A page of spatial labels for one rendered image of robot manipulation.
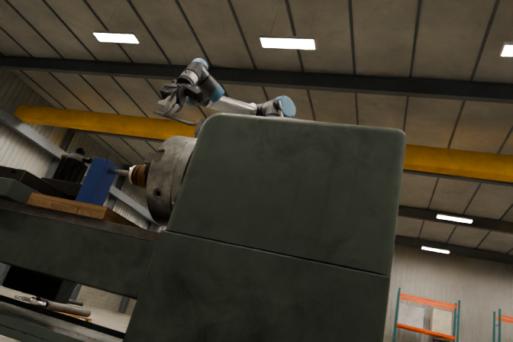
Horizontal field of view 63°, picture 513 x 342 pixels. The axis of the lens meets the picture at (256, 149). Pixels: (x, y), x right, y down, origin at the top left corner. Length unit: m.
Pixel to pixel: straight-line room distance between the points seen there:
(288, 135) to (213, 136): 0.22
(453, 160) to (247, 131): 11.39
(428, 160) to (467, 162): 0.97
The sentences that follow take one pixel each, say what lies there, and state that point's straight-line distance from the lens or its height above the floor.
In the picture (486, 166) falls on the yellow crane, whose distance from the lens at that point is 12.53.
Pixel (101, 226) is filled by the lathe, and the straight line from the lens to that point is 1.34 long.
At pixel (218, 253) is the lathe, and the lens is 1.10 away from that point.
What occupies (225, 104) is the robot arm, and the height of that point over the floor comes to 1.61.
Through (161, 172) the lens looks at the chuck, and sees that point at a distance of 1.33.
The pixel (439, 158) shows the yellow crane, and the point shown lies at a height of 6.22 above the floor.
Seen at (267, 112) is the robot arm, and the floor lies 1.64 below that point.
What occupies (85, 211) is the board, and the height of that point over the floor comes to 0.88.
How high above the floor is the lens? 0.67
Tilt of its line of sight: 24 degrees up
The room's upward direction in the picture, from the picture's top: 16 degrees clockwise
